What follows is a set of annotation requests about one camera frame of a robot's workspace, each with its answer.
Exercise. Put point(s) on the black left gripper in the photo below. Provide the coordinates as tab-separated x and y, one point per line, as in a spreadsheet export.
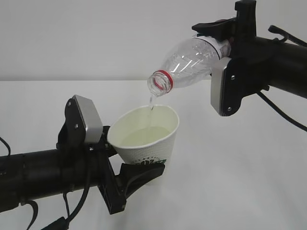
115	189

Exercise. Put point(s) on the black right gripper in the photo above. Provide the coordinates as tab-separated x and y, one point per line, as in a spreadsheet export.
248	70

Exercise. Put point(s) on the white paper coffee cup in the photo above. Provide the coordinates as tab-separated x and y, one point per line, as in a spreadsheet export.
144	136

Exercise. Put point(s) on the clear plastic water bottle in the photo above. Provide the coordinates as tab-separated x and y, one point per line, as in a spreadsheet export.
188	63

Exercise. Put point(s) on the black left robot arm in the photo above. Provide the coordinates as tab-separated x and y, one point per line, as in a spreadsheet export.
35	175

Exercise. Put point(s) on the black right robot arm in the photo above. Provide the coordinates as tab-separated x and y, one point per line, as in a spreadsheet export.
288	64

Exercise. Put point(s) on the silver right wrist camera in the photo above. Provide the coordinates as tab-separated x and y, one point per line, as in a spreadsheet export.
227	89

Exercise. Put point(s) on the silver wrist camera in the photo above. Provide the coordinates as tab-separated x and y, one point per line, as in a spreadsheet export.
82	123
227	89

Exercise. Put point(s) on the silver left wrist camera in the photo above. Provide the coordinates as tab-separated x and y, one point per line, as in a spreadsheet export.
82	123

